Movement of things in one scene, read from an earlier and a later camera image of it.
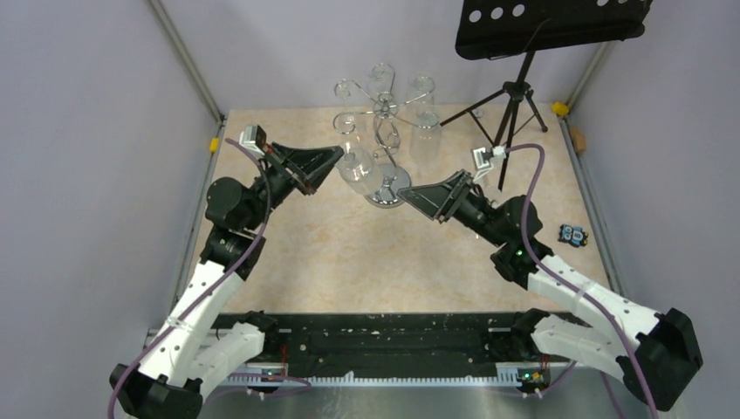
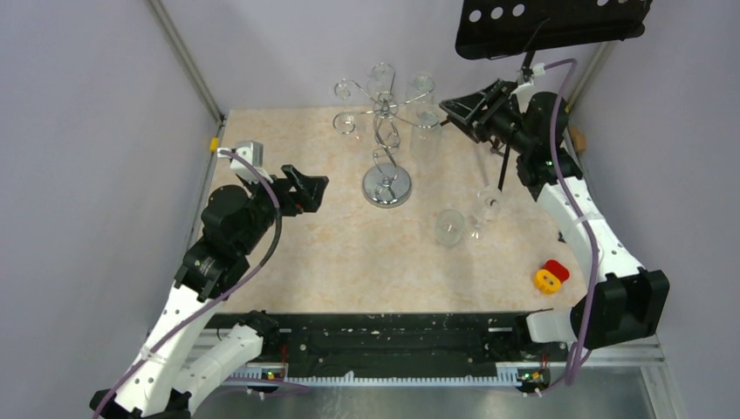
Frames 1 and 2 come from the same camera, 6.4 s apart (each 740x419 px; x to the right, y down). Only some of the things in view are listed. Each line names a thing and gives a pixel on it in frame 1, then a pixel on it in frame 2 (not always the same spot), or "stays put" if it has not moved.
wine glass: x=381 y=78 stays put
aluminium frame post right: x=589 y=72 stays put
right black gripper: x=435 y=200 → x=463 y=110
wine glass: x=359 y=171 → x=448 y=229
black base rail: x=332 y=340 stays put
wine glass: x=421 y=92 stays put
